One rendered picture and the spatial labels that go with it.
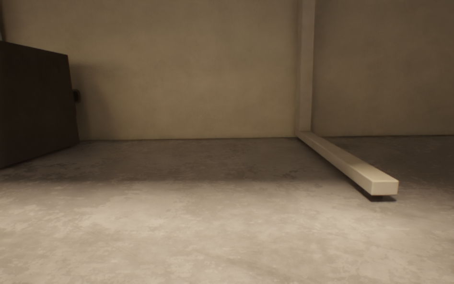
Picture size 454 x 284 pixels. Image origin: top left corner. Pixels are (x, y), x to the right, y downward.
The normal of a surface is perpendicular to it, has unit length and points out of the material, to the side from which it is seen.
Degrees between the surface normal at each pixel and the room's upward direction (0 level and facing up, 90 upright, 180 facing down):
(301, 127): 90
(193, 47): 90
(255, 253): 0
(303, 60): 90
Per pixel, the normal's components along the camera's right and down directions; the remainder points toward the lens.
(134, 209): -0.03, -0.98
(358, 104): -0.06, 0.19
